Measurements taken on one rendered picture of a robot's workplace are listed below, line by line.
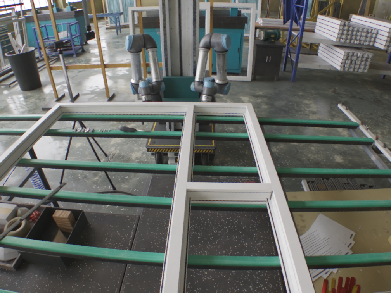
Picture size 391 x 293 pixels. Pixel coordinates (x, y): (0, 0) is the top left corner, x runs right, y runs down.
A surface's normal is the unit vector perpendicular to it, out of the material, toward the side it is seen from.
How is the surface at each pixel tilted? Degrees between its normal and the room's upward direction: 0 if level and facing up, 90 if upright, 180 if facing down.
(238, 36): 90
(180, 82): 90
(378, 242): 0
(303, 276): 0
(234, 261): 0
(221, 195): 90
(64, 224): 90
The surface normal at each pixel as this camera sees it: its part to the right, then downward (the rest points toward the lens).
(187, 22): -0.03, 0.56
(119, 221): 0.00, -0.83
